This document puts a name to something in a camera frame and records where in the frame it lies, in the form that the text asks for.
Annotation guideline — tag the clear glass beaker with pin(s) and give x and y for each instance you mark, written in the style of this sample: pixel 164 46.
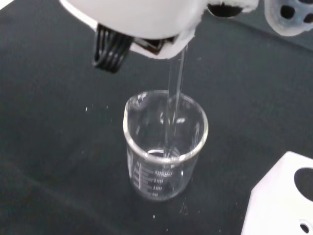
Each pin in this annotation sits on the clear glass beaker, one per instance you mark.
pixel 137 147

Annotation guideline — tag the white test tube rack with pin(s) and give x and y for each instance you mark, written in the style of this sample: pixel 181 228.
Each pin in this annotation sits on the white test tube rack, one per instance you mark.
pixel 274 195

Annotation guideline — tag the black bench cloth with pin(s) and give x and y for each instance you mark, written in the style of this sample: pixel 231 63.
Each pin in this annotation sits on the black bench cloth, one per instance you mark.
pixel 49 134

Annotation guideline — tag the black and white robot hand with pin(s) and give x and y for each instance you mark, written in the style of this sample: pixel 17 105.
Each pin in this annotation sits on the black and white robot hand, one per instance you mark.
pixel 146 17

